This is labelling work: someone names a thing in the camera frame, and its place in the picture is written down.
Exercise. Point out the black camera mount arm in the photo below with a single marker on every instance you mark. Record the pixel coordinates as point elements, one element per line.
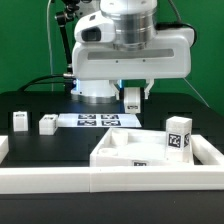
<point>62,18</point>

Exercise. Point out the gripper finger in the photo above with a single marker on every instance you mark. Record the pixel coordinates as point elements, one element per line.
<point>115,87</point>
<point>147,88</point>

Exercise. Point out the white marker base plate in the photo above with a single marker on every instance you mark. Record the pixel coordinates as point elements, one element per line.
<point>98,120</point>

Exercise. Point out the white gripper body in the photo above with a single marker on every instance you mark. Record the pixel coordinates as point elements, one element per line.
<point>166,56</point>

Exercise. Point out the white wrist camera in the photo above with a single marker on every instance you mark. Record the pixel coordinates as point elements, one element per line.
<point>95,28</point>

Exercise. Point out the white U-shaped obstacle fence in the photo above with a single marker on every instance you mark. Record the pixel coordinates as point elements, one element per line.
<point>107,179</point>

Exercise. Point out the white square tabletop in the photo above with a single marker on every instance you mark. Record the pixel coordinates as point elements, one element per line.
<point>133,147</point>

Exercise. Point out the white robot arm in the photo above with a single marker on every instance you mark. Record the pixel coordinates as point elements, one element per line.
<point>120,41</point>

